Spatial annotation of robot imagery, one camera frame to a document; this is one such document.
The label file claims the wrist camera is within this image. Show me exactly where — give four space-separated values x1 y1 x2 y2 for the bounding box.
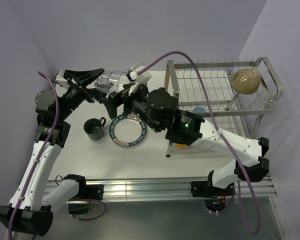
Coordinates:
126 62 152 96
55 70 69 89

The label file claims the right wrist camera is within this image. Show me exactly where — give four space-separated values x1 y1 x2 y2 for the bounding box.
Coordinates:
126 62 152 96

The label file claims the orange plastic bowl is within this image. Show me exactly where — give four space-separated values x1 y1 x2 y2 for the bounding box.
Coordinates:
175 143 187 148

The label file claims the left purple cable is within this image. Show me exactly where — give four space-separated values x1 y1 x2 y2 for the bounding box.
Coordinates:
7 70 107 240

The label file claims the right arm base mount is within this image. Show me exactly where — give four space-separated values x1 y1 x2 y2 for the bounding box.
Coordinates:
190 181 235 199

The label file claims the aluminium mounting rail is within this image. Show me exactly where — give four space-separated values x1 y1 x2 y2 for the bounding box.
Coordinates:
39 180 277 205

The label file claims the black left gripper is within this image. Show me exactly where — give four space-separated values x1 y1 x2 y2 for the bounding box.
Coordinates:
56 69 113 122

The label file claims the stainless steel dish rack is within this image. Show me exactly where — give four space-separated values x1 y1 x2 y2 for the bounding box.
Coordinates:
163 56 285 158

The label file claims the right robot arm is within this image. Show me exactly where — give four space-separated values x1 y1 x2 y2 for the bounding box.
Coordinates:
100 84 270 195

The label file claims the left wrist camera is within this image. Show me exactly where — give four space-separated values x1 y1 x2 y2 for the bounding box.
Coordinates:
55 70 69 89

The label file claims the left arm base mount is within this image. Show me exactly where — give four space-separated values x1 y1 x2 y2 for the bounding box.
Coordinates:
85 184 104 201

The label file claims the white plate green rim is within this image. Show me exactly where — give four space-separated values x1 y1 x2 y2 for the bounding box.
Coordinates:
108 114 148 148

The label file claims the blue plastic cup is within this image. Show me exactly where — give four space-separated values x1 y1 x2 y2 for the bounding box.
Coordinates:
192 106 212 123

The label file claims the dark green mug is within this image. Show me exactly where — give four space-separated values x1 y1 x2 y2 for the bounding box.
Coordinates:
83 117 106 141

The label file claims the beige floral ceramic bowl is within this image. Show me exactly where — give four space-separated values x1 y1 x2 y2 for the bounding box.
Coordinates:
230 68 261 95

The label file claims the purple cable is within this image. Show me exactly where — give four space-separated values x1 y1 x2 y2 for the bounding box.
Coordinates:
7 70 107 240
137 50 262 235

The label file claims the clear glass cup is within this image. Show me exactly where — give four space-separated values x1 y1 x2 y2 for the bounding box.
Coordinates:
93 69 129 93

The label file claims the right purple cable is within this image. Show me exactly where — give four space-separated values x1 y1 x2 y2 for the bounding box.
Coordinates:
137 50 262 235

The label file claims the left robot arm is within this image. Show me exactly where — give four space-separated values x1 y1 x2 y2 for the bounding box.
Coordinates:
0 68 106 240

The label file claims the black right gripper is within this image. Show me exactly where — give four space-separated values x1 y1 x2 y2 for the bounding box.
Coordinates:
100 80 162 133

